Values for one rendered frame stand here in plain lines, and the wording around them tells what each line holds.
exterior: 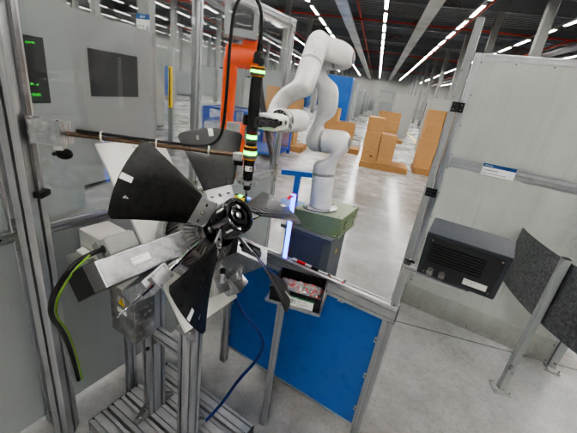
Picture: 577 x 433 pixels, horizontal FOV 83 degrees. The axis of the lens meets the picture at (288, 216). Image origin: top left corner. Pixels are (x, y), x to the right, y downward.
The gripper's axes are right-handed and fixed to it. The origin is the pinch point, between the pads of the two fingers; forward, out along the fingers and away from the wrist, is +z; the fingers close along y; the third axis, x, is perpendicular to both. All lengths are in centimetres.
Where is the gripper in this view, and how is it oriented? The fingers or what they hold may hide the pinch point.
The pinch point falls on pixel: (252, 120)
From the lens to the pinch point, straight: 108.8
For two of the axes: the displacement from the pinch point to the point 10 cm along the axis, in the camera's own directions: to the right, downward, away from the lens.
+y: -8.4, -3.0, 4.5
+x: 1.4, -9.2, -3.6
